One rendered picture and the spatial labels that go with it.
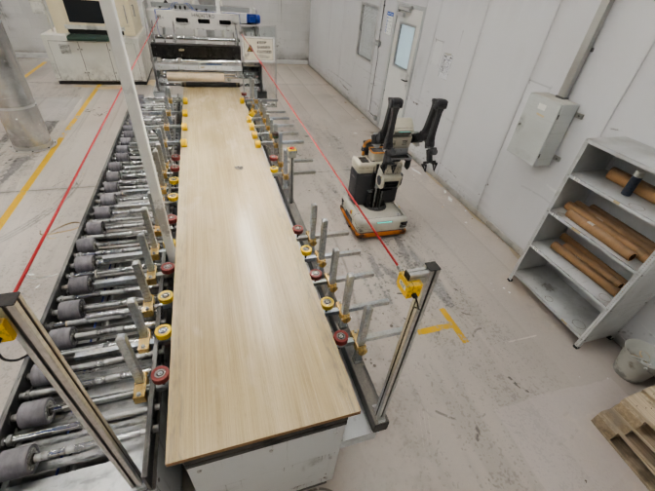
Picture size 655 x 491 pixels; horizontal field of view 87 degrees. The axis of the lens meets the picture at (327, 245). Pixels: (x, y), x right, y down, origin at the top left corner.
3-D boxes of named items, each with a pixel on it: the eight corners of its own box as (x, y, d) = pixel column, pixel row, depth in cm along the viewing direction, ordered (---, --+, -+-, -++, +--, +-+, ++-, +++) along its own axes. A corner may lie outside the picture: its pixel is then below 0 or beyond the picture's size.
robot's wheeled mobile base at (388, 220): (338, 208, 446) (340, 192, 431) (384, 205, 462) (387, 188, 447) (356, 241, 396) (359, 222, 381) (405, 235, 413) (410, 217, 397)
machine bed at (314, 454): (240, 145, 583) (236, 91, 529) (330, 486, 208) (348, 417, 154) (197, 147, 564) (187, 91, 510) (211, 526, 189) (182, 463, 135)
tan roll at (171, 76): (258, 80, 545) (257, 72, 538) (259, 83, 536) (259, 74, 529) (159, 79, 506) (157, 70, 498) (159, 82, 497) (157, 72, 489)
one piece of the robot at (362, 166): (345, 203, 433) (353, 137, 382) (385, 200, 447) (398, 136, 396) (354, 217, 408) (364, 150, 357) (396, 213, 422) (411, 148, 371)
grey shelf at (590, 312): (539, 273, 382) (625, 135, 286) (612, 339, 316) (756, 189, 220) (507, 279, 369) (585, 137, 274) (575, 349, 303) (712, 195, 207)
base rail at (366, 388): (252, 107, 551) (252, 101, 545) (387, 429, 176) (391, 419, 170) (248, 107, 549) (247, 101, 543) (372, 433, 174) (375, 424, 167)
